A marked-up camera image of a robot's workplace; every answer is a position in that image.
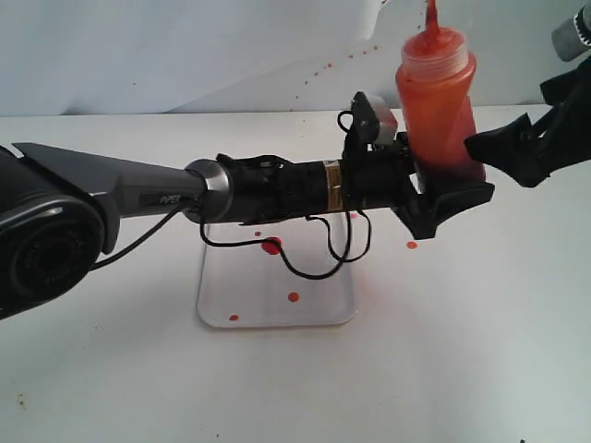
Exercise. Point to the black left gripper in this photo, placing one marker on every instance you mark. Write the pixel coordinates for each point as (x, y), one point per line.
(369, 176)

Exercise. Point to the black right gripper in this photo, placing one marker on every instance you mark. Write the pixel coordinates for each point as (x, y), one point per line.
(529, 152)

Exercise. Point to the red sauce squeeze bottle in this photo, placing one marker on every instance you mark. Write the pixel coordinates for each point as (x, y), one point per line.
(433, 82)

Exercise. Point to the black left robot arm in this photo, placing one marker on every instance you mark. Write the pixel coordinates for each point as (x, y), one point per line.
(61, 209)

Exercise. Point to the white rectangular plastic tray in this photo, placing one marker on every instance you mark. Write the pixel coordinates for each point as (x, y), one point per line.
(245, 284)

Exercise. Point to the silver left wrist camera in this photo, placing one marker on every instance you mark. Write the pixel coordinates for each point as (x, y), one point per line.
(384, 123)

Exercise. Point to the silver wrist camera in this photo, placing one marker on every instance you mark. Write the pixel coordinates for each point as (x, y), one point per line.
(384, 123)
(572, 38)

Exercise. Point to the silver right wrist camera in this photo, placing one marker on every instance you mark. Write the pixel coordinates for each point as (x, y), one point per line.
(572, 38)

